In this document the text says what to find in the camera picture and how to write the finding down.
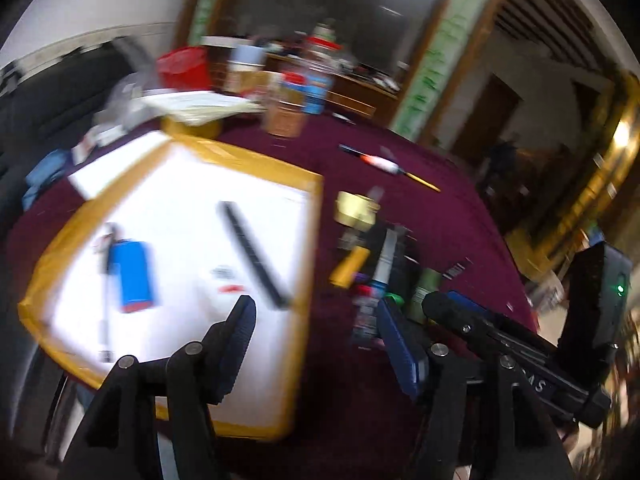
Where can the wooden cabinet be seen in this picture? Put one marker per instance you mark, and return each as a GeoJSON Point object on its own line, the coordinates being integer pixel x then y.
{"type": "Point", "coordinates": [360, 90]}

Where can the black oblong object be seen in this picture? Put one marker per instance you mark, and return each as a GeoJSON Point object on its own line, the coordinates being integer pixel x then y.
{"type": "Point", "coordinates": [406, 267]}

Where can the clear plastic bag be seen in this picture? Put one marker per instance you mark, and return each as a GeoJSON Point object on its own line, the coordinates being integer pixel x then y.
{"type": "Point", "coordinates": [125, 95]}

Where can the marker with red cap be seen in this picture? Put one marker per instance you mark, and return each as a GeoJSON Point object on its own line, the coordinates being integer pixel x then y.
{"type": "Point", "coordinates": [366, 293]}

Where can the dark green marker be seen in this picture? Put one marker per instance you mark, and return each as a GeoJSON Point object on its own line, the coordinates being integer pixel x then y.
{"type": "Point", "coordinates": [427, 287]}

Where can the yellow tape roll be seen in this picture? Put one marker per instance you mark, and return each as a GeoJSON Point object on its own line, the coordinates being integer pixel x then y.
{"type": "Point", "coordinates": [192, 129]}

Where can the jar with brown contents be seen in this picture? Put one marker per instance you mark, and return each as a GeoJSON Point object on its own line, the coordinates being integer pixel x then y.
{"type": "Point", "coordinates": [285, 115]}

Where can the gold picture frame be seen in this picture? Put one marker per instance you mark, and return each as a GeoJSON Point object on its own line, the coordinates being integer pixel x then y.
{"type": "Point", "coordinates": [590, 185]}

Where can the white tray with yellow edges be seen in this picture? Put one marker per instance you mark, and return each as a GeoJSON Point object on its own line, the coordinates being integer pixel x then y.
{"type": "Point", "coordinates": [190, 220]}

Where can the yellow cylinder with metal cap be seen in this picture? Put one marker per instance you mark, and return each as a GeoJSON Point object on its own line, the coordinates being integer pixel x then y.
{"type": "Point", "coordinates": [350, 266]}

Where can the white bottle with red label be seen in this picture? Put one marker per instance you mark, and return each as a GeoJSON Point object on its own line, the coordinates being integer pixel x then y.
{"type": "Point", "coordinates": [225, 285]}

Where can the long black pen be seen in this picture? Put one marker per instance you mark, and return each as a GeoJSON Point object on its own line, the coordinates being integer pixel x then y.
{"type": "Point", "coordinates": [255, 252]}

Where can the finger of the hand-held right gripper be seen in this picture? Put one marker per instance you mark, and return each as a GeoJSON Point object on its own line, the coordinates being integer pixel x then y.
{"type": "Point", "coordinates": [470, 301]}
{"type": "Point", "coordinates": [450, 310]}

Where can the fishing float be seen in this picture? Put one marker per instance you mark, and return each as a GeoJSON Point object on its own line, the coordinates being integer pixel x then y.
{"type": "Point", "coordinates": [382, 162]}

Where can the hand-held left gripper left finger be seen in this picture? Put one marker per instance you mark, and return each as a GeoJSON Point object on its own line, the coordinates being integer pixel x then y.
{"type": "Point", "coordinates": [235, 345]}

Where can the green and white wall scroll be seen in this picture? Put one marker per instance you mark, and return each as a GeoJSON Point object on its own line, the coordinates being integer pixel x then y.
{"type": "Point", "coordinates": [435, 55]}
{"type": "Point", "coordinates": [207, 0]}

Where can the black sofa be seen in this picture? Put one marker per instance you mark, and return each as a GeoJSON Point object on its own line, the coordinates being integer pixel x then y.
{"type": "Point", "coordinates": [40, 105]}

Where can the maroon tablecloth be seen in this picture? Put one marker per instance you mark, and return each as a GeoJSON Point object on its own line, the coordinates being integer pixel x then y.
{"type": "Point", "coordinates": [425, 200]}

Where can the blue object on sofa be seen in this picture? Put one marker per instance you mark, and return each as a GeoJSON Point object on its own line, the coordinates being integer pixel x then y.
{"type": "Point", "coordinates": [45, 175]}

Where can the stack of papers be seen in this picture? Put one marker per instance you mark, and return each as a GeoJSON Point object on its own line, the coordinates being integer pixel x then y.
{"type": "Point", "coordinates": [200, 105]}

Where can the blue battery pack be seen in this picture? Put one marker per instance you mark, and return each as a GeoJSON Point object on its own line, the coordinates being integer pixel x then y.
{"type": "Point", "coordinates": [131, 276]}

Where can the white paper sheet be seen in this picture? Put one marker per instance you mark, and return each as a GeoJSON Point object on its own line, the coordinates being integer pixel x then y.
{"type": "Point", "coordinates": [115, 165]}

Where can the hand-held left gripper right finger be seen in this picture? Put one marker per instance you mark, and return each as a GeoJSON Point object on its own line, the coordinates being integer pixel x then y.
{"type": "Point", "coordinates": [400, 350]}

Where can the clear white ballpoint pen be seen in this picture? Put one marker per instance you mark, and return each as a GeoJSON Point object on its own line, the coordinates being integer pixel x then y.
{"type": "Point", "coordinates": [105, 305]}

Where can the red plastic basket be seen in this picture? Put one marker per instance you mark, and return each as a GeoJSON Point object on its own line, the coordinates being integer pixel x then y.
{"type": "Point", "coordinates": [182, 70]}

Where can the large jar with blue label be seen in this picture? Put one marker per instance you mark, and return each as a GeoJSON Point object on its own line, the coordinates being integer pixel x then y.
{"type": "Point", "coordinates": [317, 87]}

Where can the grey utility knife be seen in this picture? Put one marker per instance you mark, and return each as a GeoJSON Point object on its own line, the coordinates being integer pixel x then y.
{"type": "Point", "coordinates": [386, 255]}

